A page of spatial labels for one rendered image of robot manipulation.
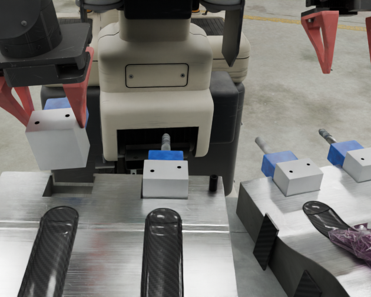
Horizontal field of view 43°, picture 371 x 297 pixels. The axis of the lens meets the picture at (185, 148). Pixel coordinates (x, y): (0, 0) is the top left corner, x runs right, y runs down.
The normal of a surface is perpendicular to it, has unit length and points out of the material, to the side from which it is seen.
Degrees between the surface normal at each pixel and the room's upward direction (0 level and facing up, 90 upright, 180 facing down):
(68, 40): 10
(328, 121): 0
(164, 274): 3
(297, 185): 90
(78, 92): 119
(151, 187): 90
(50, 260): 3
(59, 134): 98
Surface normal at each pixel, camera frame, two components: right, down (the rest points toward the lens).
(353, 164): -0.95, 0.14
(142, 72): 0.14, 0.66
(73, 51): -0.07, -0.75
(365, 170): 0.32, 0.54
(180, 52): 0.11, -0.43
